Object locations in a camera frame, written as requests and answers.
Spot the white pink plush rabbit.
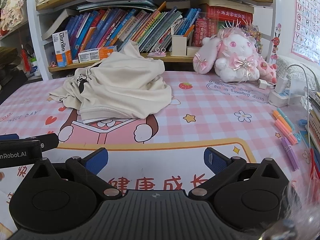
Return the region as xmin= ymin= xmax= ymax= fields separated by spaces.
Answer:
xmin=192 ymin=26 xmax=263 ymax=83

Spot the grey knit blanket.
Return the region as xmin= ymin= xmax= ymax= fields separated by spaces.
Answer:
xmin=275 ymin=55 xmax=320 ymax=92

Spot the pink checked printed desk mat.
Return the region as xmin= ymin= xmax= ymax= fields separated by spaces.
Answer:
xmin=0 ymin=70 xmax=320 ymax=230

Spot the clear plastic film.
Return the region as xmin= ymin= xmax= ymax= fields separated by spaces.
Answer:
xmin=260 ymin=180 xmax=320 ymax=240

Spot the red deer sticker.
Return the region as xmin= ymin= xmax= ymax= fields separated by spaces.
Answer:
xmin=271 ymin=31 xmax=282 ymax=53

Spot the flat white orange box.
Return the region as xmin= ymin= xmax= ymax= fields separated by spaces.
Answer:
xmin=78 ymin=45 xmax=117 ymax=63

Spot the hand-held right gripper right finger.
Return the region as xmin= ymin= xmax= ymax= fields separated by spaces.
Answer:
xmin=188 ymin=147 xmax=288 ymax=201

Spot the white power strip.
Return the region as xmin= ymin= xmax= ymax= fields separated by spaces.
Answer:
xmin=268 ymin=90 xmax=304 ymax=107

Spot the small cream box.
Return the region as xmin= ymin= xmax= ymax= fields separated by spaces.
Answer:
xmin=186 ymin=46 xmax=203 ymax=56

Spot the row of colourful books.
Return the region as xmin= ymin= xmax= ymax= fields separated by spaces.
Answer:
xmin=41 ymin=1 xmax=203 ymax=60

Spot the teal highlighter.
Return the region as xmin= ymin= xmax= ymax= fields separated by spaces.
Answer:
xmin=276 ymin=107 xmax=295 ymax=130

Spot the tall white orange box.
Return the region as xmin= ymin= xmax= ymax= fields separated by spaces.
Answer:
xmin=52 ymin=30 xmax=73 ymax=67

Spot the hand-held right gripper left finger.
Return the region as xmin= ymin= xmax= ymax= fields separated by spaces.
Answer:
xmin=26 ymin=147 xmax=123 ymax=201

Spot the purple pen bundle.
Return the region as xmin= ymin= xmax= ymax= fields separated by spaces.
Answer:
xmin=280 ymin=137 xmax=300 ymax=172

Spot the pink plush decoration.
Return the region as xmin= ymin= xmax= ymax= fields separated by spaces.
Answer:
xmin=0 ymin=0 xmax=25 ymax=36

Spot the red tassel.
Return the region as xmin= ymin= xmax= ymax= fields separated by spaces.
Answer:
xmin=21 ymin=49 xmax=31 ymax=72

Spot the white cable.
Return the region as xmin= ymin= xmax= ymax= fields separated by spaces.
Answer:
xmin=286 ymin=64 xmax=312 ymax=155

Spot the cream pen holder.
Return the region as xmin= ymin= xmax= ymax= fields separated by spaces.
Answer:
xmin=171 ymin=34 xmax=188 ymax=56

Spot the white charger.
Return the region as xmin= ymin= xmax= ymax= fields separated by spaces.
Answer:
xmin=275 ymin=76 xmax=290 ymax=93

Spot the cream t-shirt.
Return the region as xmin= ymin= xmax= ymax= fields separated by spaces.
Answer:
xmin=48 ymin=41 xmax=173 ymax=125

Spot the dark cloth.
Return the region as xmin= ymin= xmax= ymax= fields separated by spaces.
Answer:
xmin=0 ymin=46 xmax=28 ymax=88

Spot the thick red book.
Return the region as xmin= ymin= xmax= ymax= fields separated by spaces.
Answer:
xmin=206 ymin=4 xmax=254 ymax=22

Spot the pink ring clip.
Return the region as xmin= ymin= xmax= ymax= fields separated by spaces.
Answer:
xmin=147 ymin=47 xmax=167 ymax=57

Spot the stack of books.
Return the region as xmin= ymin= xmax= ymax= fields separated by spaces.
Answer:
xmin=304 ymin=90 xmax=320 ymax=155

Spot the alphabet wall poster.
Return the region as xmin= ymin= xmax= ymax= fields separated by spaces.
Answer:
xmin=291 ymin=0 xmax=320 ymax=63

